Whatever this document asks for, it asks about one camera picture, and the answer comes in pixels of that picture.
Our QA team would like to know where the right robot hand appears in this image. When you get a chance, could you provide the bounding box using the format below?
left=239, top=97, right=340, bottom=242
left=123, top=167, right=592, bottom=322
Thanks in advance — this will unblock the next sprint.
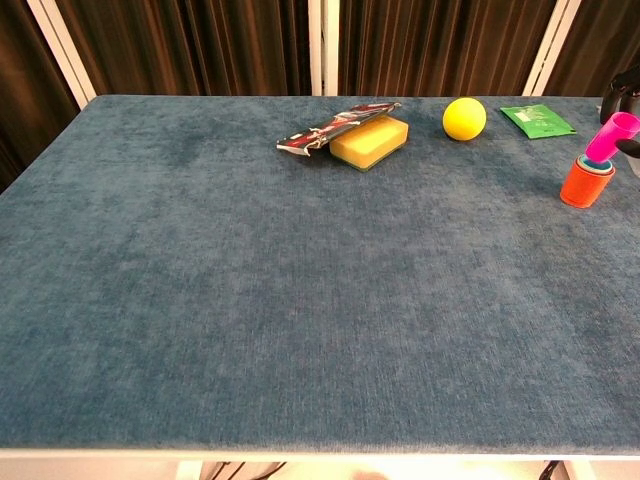
left=599, top=69, right=640, bottom=160

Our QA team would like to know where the pink plastic cup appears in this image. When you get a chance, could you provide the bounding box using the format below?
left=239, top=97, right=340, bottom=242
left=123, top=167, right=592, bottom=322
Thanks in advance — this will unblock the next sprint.
left=584, top=111, right=640, bottom=164

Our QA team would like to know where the yellow plastic cup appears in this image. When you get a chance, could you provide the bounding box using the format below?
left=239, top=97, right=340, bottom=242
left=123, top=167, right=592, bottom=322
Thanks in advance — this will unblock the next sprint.
left=573, top=153, right=616, bottom=178

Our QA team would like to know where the dark brown curtain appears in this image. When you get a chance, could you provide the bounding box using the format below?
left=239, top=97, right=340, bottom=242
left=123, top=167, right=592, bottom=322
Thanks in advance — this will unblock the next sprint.
left=53, top=0, right=314, bottom=97
left=336, top=0, right=557, bottom=97
left=543, top=0, right=640, bottom=99
left=0, top=0, right=82, bottom=194

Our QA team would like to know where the green sachet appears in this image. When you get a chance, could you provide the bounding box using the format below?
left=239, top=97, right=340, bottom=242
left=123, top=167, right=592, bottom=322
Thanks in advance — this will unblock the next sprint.
left=499, top=103, right=578, bottom=140

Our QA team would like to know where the red plastic cup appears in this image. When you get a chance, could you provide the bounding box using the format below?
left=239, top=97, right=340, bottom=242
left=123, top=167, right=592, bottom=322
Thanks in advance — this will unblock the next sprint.
left=559, top=158, right=615, bottom=209

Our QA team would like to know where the yellow ball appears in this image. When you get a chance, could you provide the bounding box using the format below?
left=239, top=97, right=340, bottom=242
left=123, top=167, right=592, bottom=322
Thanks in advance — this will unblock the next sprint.
left=441, top=97, right=488, bottom=142

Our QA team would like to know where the yellow sponge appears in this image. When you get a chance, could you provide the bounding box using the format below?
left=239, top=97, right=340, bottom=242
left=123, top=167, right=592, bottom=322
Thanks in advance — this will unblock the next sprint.
left=328, top=116, right=410, bottom=174

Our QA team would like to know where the dark red printed snack packet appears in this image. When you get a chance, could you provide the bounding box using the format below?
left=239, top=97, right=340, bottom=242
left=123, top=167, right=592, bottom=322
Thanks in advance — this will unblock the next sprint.
left=275, top=101, right=403, bottom=157

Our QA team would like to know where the blue fabric table cover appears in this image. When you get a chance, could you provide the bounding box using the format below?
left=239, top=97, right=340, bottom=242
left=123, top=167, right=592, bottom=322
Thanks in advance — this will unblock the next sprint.
left=0, top=94, right=640, bottom=455

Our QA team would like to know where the white frame post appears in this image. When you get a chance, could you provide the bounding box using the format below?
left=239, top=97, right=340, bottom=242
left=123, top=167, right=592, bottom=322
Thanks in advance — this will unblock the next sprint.
left=306, top=0, right=342, bottom=97
left=26, top=0, right=97, bottom=109
left=521, top=0, right=584, bottom=97

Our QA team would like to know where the black cable bundle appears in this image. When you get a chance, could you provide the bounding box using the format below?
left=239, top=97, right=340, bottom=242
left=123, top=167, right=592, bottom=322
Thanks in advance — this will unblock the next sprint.
left=212, top=460, right=289, bottom=480

